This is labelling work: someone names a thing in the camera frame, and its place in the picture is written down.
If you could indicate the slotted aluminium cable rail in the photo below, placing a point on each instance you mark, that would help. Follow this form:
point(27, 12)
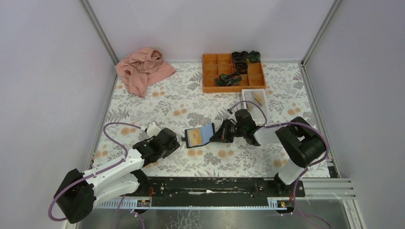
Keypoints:
point(197, 203)

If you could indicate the pink crumpled cloth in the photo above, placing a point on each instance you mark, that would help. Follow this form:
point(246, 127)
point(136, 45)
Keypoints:
point(143, 68)

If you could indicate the orange compartment tray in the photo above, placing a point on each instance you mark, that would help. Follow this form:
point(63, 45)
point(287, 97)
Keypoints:
point(219, 65)

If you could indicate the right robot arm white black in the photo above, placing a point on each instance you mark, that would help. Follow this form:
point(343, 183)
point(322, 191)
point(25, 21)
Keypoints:
point(302, 143)

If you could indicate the white plastic card tray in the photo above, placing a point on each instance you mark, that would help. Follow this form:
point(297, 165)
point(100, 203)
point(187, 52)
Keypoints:
point(260, 114)

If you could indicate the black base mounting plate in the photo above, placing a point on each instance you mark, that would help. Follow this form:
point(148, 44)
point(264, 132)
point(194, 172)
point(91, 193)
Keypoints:
point(217, 187)

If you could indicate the floral patterned table mat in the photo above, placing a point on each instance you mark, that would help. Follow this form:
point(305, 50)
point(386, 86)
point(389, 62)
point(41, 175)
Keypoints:
point(179, 103)

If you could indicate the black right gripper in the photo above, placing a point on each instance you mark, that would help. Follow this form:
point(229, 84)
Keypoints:
point(222, 135)

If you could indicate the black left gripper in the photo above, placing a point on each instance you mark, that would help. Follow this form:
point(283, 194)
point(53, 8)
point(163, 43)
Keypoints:
point(175, 145)

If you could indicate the black blue card holder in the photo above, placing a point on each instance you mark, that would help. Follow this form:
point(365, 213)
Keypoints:
point(206, 132)

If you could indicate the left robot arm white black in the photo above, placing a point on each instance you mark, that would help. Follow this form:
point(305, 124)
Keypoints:
point(80, 192)

